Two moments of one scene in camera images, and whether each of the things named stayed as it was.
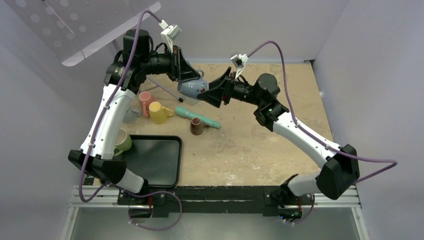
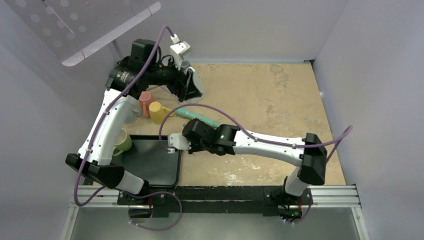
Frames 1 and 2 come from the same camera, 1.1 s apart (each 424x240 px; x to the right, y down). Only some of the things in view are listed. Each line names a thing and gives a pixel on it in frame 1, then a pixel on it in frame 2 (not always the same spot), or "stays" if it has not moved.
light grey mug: [131, 115] stays
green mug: [123, 141] stays
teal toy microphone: [183, 112] stays
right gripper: [214, 97] -> [193, 147]
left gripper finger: [187, 72] -> [192, 91]
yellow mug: [159, 114] stays
